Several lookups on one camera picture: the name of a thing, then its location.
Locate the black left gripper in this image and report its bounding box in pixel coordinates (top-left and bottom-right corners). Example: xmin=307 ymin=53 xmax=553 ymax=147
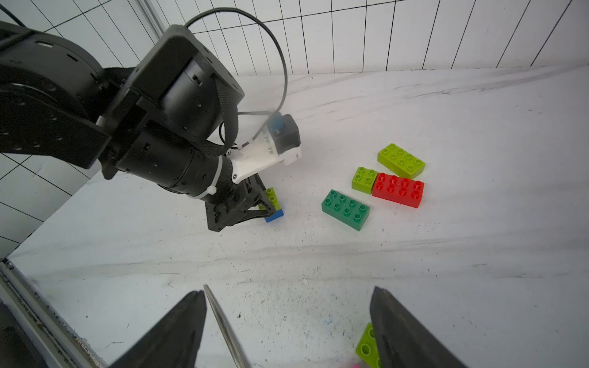
xmin=99 ymin=25 xmax=275 ymax=232

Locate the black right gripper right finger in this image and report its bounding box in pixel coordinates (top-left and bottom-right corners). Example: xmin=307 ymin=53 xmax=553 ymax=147
xmin=370 ymin=287 xmax=466 ymax=368

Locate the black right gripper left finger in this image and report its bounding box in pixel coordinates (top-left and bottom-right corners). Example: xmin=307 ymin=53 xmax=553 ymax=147
xmin=111 ymin=291 xmax=207 ymax=368

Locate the lime green 2x2 brick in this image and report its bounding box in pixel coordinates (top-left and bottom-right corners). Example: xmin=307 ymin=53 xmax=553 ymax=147
xmin=351 ymin=167 xmax=379 ymax=195
xmin=265 ymin=187 xmax=282 ymax=213
xmin=355 ymin=323 xmax=382 ymax=368

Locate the dark green 2x4 brick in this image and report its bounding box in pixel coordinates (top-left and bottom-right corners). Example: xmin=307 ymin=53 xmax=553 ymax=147
xmin=321 ymin=190 xmax=371 ymax=231

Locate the blue 2x2 brick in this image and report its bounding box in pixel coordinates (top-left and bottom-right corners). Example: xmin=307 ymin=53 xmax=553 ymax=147
xmin=265 ymin=209 xmax=284 ymax=222

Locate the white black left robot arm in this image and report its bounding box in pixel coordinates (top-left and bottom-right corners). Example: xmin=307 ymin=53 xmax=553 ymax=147
xmin=1 ymin=21 xmax=275 ymax=232

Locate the silver metal fork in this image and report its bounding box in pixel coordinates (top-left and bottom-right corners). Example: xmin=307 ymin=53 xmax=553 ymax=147
xmin=203 ymin=285 xmax=251 ymax=368

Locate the red 2x4 brick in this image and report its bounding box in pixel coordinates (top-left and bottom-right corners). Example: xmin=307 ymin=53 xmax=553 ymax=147
xmin=372 ymin=173 xmax=425 ymax=209

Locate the lime green 2x4 brick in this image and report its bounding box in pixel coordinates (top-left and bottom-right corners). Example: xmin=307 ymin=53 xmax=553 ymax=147
xmin=377 ymin=144 xmax=426 ymax=179

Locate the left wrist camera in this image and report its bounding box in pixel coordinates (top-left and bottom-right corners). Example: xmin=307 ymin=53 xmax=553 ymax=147
xmin=227 ymin=114 xmax=302 ymax=184

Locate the aluminium mounting rail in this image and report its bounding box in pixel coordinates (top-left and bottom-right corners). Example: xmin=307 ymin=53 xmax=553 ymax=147
xmin=1 ymin=259 xmax=108 ymax=367

